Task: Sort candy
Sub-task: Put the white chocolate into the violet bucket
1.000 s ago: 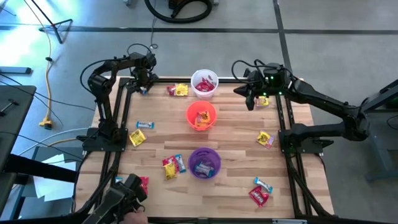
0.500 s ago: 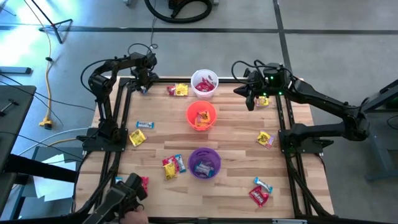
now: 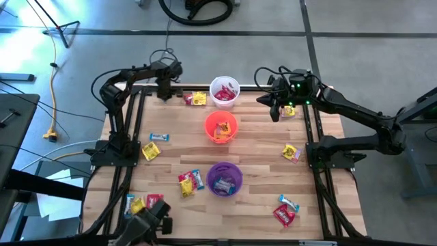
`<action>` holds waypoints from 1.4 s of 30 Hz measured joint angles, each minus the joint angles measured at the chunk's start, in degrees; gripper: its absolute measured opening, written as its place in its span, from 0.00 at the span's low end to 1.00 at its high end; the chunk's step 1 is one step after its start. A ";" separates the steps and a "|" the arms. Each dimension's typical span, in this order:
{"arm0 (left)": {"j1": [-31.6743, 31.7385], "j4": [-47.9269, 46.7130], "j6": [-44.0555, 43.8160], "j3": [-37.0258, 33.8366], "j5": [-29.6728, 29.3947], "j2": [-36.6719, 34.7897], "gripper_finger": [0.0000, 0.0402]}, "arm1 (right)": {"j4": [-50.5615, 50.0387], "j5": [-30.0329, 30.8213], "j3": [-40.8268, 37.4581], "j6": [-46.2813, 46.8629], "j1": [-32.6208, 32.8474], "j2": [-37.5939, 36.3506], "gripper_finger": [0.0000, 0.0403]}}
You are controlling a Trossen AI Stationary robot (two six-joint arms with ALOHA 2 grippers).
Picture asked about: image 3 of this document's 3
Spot yellow power cable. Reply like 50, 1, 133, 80
25, 0, 59, 143

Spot grey metal desk frame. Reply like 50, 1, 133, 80
389, 87, 437, 200

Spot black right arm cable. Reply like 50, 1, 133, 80
253, 66, 290, 100

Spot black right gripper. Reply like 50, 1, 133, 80
255, 77, 294, 124

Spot dark grey desk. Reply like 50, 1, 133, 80
0, 93, 41, 192

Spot white cable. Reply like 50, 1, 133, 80
18, 139, 100, 172

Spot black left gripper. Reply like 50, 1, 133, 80
156, 70, 184, 103

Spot black vacuum hose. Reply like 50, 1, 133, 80
158, 0, 236, 27

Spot silver metal bracket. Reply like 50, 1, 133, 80
298, 240, 338, 246

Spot grey metal bar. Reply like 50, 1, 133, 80
0, 72, 36, 83

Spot purple plastic bucket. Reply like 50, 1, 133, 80
206, 161, 244, 198

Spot black floor cable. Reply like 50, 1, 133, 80
163, 0, 175, 52

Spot black tripod stand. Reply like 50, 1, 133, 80
33, 0, 81, 49

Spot black T-shaped tool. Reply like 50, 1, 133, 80
0, 108, 22, 128

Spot orange plastic bucket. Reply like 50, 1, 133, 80
203, 109, 240, 146

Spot white paper sheets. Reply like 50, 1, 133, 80
35, 168, 85, 223

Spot black aluminium table frame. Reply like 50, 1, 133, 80
76, 83, 368, 246

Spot black desk leg beam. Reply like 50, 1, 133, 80
0, 168, 86, 242

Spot white plastic bucket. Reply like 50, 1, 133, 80
208, 75, 241, 111

